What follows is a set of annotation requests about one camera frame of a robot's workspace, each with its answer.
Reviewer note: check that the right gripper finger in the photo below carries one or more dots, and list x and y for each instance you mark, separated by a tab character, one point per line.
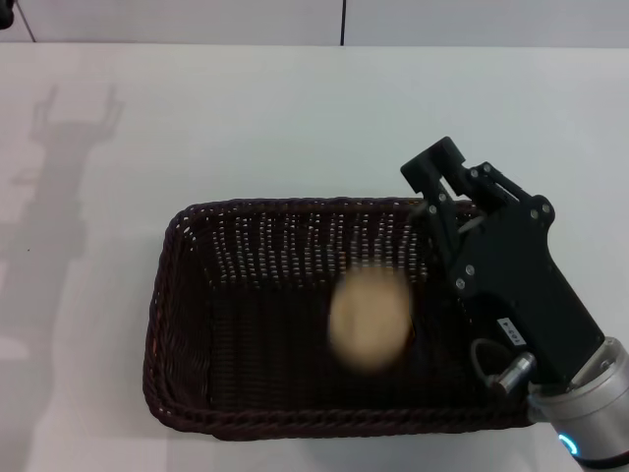
452	155
417	174

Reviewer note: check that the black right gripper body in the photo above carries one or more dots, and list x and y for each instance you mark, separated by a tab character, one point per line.
516	275

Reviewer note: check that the round tan bread bun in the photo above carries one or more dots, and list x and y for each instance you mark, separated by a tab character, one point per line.
369	319

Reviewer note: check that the dark brown woven basket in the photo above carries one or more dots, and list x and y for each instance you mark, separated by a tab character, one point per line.
255	344

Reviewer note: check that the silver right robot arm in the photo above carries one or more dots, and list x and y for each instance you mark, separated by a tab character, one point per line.
589	408

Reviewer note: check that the black tripod stand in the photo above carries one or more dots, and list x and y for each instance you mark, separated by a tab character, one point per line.
6	19

